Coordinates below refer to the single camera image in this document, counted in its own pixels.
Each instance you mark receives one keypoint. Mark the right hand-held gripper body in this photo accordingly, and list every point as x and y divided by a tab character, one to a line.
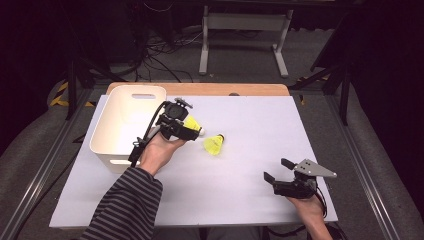
300	188

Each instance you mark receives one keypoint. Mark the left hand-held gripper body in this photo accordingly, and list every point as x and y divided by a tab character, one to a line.
174	113

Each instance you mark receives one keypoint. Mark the yellow shuttlecock white cork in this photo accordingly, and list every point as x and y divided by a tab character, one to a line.
192	123

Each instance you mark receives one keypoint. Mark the yellow shuttlecock dark cork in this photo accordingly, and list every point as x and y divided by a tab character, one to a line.
213	145

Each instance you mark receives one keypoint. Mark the white plastic basket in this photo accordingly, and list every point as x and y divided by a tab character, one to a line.
121	120

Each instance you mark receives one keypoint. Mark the person's right hand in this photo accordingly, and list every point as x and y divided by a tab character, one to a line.
308	210

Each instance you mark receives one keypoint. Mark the person's left hand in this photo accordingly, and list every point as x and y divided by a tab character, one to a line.
160	151

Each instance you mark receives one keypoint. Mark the white table cover board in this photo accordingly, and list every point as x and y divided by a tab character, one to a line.
240	193

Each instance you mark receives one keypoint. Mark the black tripod stand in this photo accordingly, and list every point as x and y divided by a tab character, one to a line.
71	86
345	96

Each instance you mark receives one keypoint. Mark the yellow black floor tape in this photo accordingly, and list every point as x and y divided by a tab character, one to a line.
61	88

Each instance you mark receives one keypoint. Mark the aluminium floor rail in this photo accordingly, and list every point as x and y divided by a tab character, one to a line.
363	166
40	170

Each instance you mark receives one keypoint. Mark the white metal stand frame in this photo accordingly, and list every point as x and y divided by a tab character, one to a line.
245	21

